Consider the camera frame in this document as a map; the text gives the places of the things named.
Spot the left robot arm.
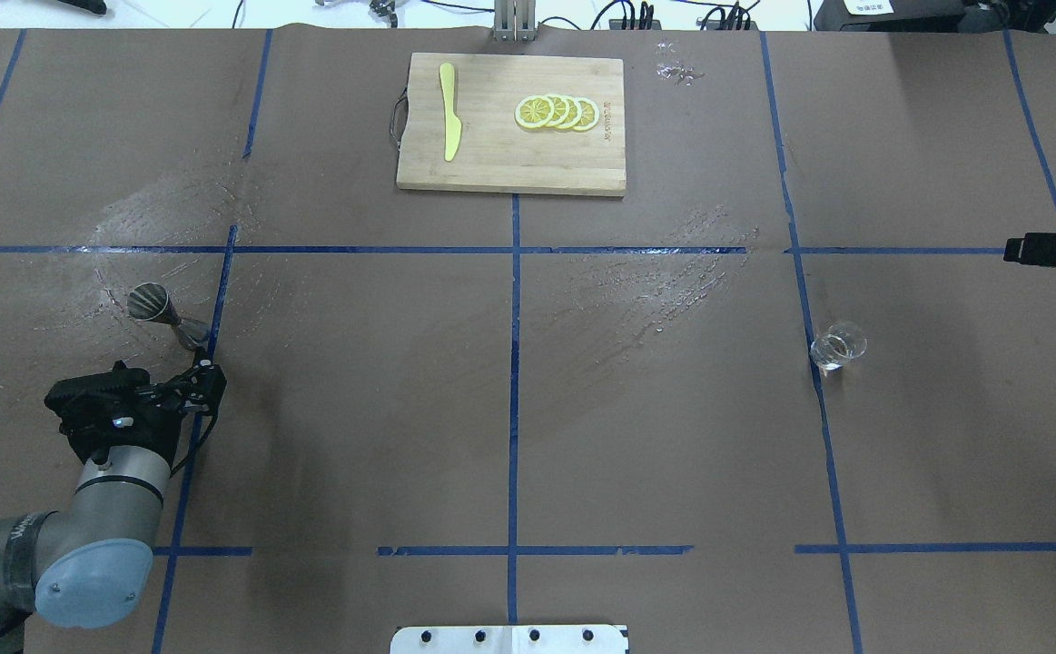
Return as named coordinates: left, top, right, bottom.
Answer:
left=0, top=348, right=226, bottom=653

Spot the lemon slice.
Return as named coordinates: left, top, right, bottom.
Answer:
left=558, top=96, right=583, bottom=130
left=514, top=94, right=557, bottom=130
left=572, top=98, right=601, bottom=133
left=545, top=93, right=572, bottom=128

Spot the yellow plastic knife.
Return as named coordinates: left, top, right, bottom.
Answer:
left=438, top=62, right=464, bottom=163

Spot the clear glass measuring cup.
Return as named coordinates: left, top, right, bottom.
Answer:
left=809, top=322, right=869, bottom=373

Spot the brown table mat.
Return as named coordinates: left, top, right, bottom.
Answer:
left=0, top=25, right=1056, bottom=653

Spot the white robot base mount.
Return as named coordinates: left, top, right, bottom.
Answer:
left=390, top=624, right=630, bottom=653

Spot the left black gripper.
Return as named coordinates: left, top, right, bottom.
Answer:
left=44, top=360, right=226, bottom=465

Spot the aluminium frame post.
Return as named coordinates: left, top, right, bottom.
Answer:
left=493, top=0, right=538, bottom=42

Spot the wooden cutting board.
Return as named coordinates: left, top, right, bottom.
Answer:
left=396, top=53, right=627, bottom=197

